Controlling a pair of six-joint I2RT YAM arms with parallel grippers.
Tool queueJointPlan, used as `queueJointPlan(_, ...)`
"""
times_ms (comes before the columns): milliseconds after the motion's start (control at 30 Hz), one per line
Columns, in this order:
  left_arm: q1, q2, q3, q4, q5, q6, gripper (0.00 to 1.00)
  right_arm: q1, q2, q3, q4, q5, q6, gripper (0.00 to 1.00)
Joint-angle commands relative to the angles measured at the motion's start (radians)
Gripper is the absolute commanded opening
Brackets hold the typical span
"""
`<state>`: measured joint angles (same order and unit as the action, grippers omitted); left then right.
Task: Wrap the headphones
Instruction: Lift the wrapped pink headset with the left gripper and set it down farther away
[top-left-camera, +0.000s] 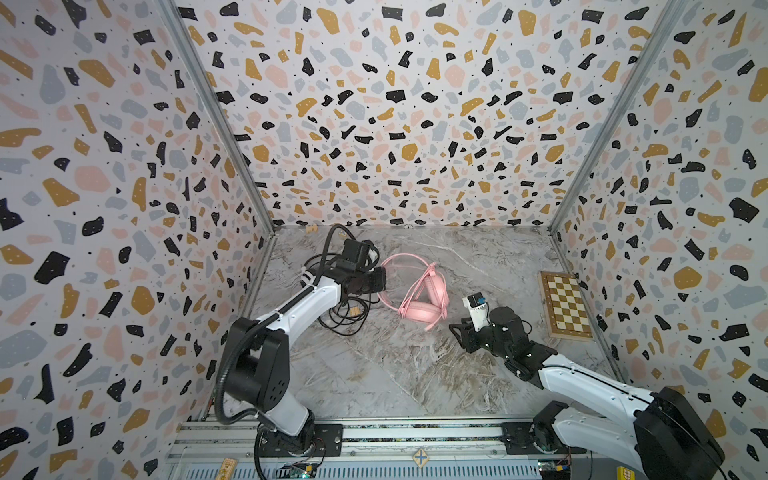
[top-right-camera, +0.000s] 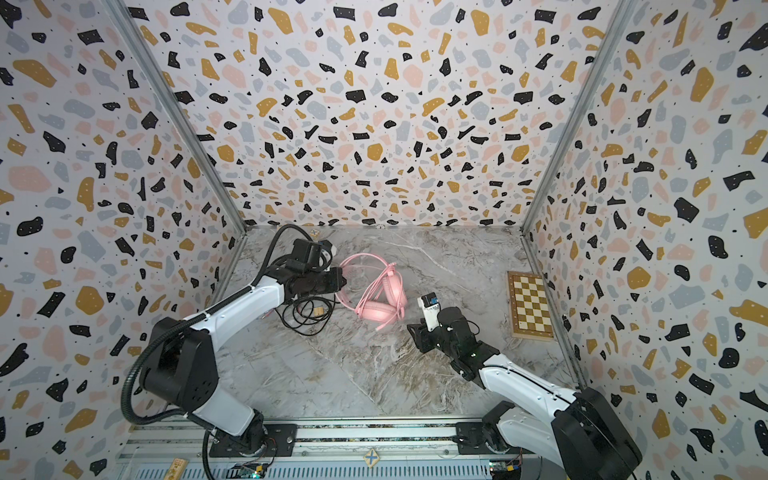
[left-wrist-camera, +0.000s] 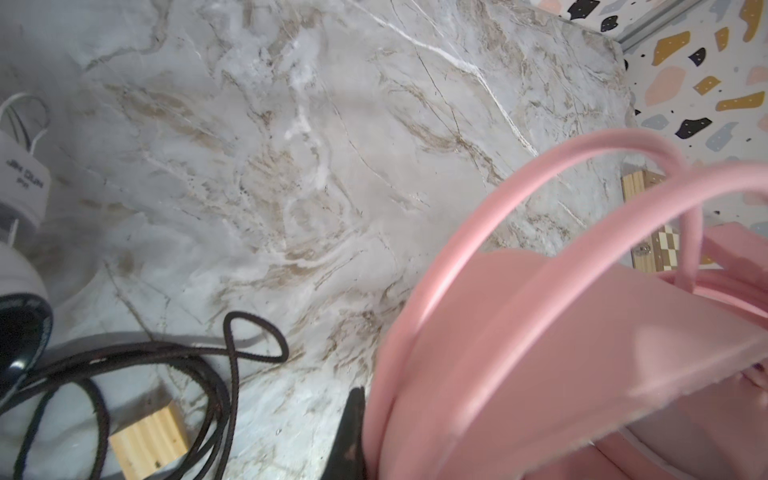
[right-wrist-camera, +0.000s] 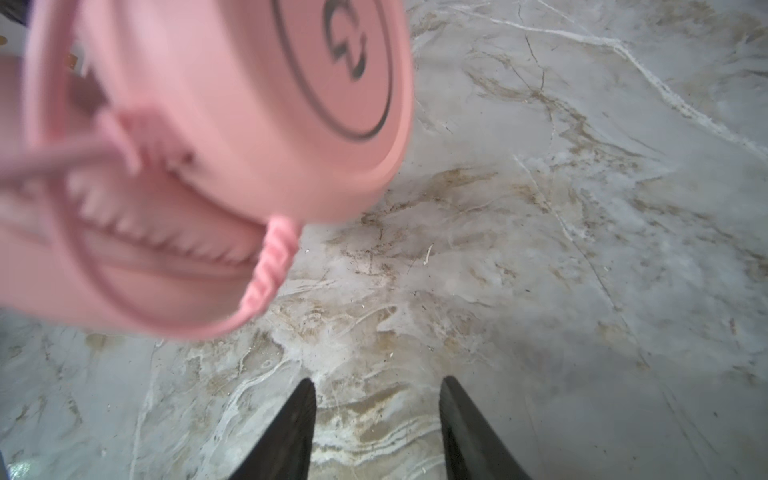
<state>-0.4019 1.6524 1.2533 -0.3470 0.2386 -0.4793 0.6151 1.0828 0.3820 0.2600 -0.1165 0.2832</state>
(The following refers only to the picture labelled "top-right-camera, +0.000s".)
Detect black headphone cable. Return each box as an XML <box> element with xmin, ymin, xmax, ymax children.
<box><xmin>277</xmin><ymin>289</ymin><xmax>346</xmax><ymax>337</ymax></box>

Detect pink headphones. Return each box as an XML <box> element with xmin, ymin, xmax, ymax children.
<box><xmin>335</xmin><ymin>253</ymin><xmax>408</xmax><ymax>331</ymax></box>

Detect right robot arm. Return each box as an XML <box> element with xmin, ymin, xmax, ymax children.
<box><xmin>407</xmin><ymin>305</ymin><xmax>642</xmax><ymax>479</ymax></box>

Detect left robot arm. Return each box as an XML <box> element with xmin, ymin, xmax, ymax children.
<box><xmin>131</xmin><ymin>239</ymin><xmax>346</xmax><ymax>454</ymax></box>

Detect wooden chessboard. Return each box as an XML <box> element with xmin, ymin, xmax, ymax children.
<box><xmin>507</xmin><ymin>271</ymin><xmax>555</xmax><ymax>341</ymax></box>

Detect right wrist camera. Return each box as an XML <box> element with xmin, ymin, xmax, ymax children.
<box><xmin>418</xmin><ymin>292</ymin><xmax>441</xmax><ymax>331</ymax></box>

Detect wooden tile on rail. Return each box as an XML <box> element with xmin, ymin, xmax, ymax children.
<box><xmin>364</xmin><ymin>448</ymin><xmax>381</xmax><ymax>468</ymax></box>

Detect black corrugated cable conduit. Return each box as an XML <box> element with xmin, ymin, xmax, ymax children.
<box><xmin>119</xmin><ymin>224</ymin><xmax>313</xmax><ymax>427</ymax></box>

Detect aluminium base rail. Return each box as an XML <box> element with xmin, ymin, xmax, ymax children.
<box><xmin>111</xmin><ymin>417</ymin><xmax>566</xmax><ymax>479</ymax></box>

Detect wooden block at rail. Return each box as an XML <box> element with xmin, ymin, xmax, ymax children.
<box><xmin>163</xmin><ymin>458</ymin><xmax>188</xmax><ymax>480</ymax></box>

